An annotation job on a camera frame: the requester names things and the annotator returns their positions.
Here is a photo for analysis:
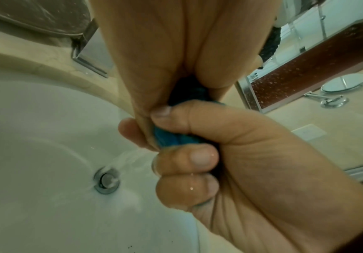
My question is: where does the person's left hand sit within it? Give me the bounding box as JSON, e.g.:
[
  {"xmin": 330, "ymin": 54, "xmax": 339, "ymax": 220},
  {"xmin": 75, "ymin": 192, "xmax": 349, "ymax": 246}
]
[{"xmin": 89, "ymin": 0, "xmax": 284, "ymax": 151}]

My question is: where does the person's right hand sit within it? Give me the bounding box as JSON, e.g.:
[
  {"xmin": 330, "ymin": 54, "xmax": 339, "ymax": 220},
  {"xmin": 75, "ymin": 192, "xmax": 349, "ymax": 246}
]
[{"xmin": 118, "ymin": 100, "xmax": 363, "ymax": 253}]

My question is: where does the chrome faucet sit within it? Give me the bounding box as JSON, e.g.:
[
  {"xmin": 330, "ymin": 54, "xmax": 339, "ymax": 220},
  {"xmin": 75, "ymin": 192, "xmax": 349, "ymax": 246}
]
[{"xmin": 71, "ymin": 18, "xmax": 115, "ymax": 78}]

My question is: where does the teal cleaning cloth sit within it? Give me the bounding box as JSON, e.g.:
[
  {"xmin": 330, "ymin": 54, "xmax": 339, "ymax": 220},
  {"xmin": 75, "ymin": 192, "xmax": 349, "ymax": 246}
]
[{"xmin": 151, "ymin": 75, "xmax": 227, "ymax": 149}]

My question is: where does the round dark brown tray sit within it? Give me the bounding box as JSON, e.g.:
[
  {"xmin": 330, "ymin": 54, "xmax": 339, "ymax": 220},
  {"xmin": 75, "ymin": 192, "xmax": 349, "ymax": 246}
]
[{"xmin": 0, "ymin": 0, "xmax": 93, "ymax": 38}]

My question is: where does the chrome sink drain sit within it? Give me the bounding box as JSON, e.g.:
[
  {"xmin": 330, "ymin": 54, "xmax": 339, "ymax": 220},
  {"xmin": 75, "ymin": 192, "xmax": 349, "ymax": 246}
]
[{"xmin": 93, "ymin": 165, "xmax": 121, "ymax": 195}]

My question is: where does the white ceramic sink basin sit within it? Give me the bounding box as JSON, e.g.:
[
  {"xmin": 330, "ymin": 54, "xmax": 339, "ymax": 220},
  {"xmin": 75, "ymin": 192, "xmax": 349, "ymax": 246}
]
[{"xmin": 0, "ymin": 71, "xmax": 201, "ymax": 253}]

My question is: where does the round chrome vanity mirror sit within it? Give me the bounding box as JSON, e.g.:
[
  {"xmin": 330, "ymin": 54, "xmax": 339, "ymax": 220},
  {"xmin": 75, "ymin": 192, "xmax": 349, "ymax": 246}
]
[{"xmin": 303, "ymin": 73, "xmax": 363, "ymax": 109}]

